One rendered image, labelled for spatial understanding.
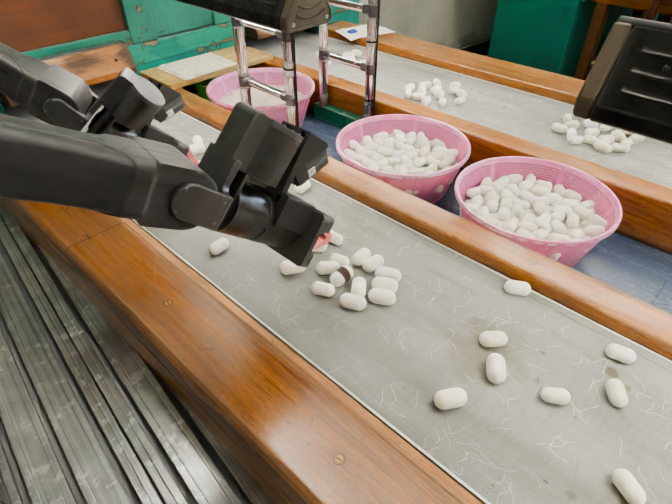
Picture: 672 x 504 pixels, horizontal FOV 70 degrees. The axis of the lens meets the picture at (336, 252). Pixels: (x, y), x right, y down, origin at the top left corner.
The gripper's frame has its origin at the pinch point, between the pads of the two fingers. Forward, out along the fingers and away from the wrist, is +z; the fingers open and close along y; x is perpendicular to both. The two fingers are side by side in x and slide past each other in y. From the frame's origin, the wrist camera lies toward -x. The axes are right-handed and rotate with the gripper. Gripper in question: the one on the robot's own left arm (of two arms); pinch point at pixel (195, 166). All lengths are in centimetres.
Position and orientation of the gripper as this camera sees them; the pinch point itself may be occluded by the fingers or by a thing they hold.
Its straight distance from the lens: 95.6
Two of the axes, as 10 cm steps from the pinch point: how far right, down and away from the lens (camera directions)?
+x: -4.6, 8.8, 1.2
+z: 5.2, 1.6, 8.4
